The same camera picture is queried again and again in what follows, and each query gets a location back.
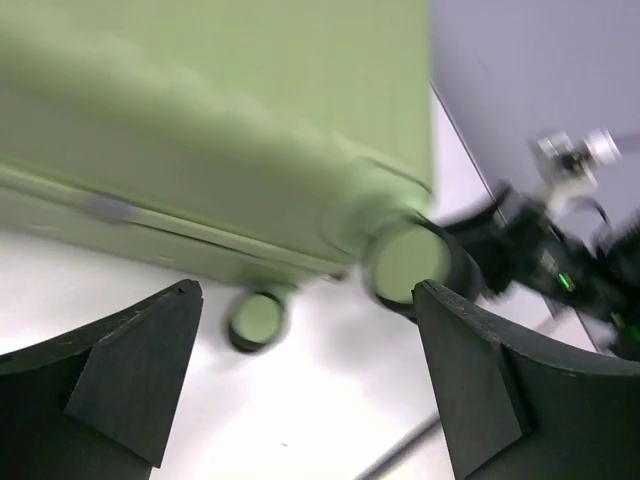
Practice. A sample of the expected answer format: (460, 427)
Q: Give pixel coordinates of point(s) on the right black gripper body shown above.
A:
(493, 255)

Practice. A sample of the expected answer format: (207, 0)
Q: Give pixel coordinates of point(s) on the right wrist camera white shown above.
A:
(566, 167)

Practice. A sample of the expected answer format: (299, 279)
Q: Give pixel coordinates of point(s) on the green hard-shell suitcase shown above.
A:
(257, 143)

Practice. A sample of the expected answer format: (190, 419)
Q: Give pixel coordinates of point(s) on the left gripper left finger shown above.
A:
(98, 402)

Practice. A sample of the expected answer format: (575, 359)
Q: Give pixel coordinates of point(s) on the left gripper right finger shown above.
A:
(515, 404)

